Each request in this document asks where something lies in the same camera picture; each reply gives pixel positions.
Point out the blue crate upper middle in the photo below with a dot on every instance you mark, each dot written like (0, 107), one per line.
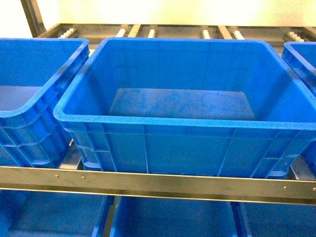
(227, 108)

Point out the blue crate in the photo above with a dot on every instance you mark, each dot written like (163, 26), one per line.
(166, 217)
(227, 108)
(41, 214)
(301, 64)
(274, 220)
(34, 74)

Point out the grey metal shelf rack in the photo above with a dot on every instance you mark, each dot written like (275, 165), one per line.
(72, 177)

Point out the blue crate lower middle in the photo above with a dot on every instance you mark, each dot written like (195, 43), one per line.
(166, 217)

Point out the blue crate upper left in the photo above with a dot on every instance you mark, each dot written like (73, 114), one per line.
(34, 74)

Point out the blue crate lower right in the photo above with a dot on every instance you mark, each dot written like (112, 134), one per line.
(274, 220)

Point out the blue crate upper right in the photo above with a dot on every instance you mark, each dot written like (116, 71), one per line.
(301, 64)

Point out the blue crate lower left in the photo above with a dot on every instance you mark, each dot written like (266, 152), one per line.
(41, 214)

